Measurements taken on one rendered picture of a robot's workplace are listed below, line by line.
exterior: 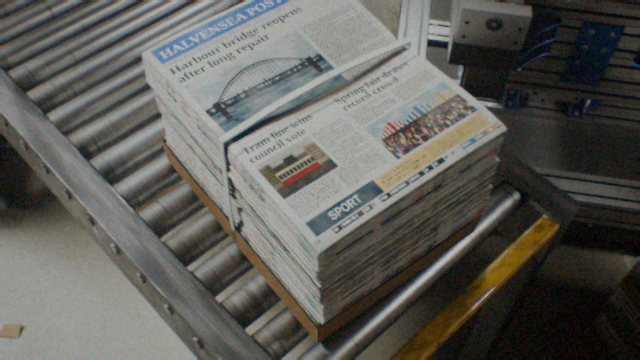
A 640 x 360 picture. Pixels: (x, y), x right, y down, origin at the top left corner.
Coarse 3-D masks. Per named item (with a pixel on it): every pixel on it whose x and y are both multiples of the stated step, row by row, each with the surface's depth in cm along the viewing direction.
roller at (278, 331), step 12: (288, 312) 94; (264, 324) 93; (276, 324) 92; (288, 324) 92; (300, 324) 93; (252, 336) 92; (264, 336) 91; (276, 336) 91; (288, 336) 92; (300, 336) 93; (264, 348) 91; (276, 348) 91; (288, 348) 92
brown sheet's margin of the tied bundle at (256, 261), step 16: (448, 240) 95; (256, 256) 93; (432, 256) 96; (416, 272) 96; (384, 288) 92; (288, 304) 92; (368, 304) 92; (304, 320) 90; (336, 320) 89; (320, 336) 89
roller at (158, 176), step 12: (144, 168) 107; (156, 168) 107; (168, 168) 108; (132, 180) 106; (144, 180) 106; (156, 180) 107; (168, 180) 108; (180, 180) 110; (120, 192) 104; (132, 192) 105; (144, 192) 106; (156, 192) 107; (132, 204) 105; (144, 204) 107
